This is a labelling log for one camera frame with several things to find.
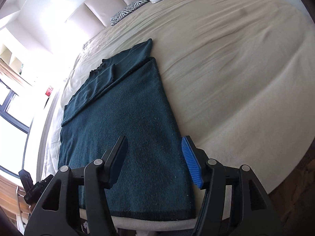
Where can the cream padded headboard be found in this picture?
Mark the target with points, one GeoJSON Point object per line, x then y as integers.
{"type": "Point", "coordinates": [94, 15]}

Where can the dark framed window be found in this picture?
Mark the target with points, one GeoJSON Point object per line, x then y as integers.
{"type": "Point", "coordinates": [14, 135]}

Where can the wooden chair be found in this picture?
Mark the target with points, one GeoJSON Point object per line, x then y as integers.
{"type": "Point", "coordinates": [12, 201]}

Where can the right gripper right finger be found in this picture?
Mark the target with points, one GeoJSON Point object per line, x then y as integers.
{"type": "Point", "coordinates": [234, 203]}

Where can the dark teal knit sweater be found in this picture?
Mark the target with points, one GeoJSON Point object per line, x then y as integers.
{"type": "Point", "coordinates": [124, 96]}

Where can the zebra print pillow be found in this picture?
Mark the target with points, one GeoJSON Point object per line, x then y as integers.
{"type": "Point", "coordinates": [126, 11]}

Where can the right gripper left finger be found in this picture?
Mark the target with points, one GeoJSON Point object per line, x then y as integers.
{"type": "Point", "coordinates": [57, 211]}

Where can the brown curtain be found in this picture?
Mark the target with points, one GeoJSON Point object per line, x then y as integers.
{"type": "Point", "coordinates": [7, 71]}

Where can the white wall shelf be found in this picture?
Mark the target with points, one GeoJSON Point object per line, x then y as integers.
{"type": "Point", "coordinates": [11, 60]}

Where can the red box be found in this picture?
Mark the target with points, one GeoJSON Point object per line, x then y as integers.
{"type": "Point", "coordinates": [49, 91]}

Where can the bed with beige sheet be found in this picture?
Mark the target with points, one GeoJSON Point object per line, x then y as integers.
{"type": "Point", "coordinates": [238, 74]}

